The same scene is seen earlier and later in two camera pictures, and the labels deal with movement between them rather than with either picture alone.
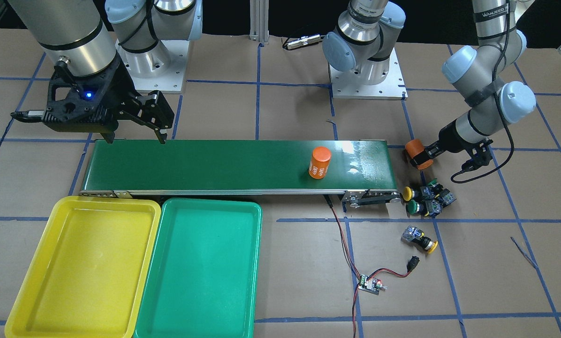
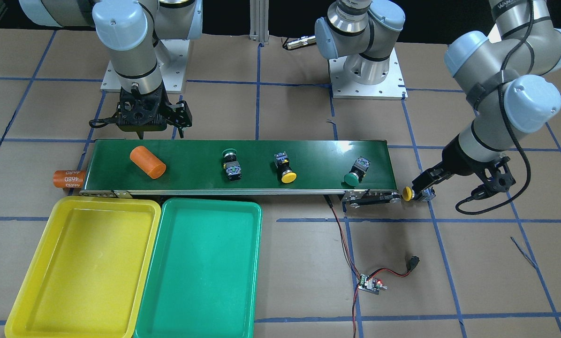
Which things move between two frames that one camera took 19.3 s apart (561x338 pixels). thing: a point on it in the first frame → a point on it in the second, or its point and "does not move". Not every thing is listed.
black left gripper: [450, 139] → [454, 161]
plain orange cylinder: [414, 146] → [148, 162]
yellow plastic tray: [87, 275] does not move
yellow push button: [408, 193] does not move
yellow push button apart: [413, 234] → [282, 161]
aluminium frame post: [259, 20] does not move
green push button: [428, 208] → [232, 166]
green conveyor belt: [362, 172] does not move
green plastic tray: [202, 280] does not move
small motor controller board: [371, 285] does not move
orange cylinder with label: [320, 162] → [69, 179]
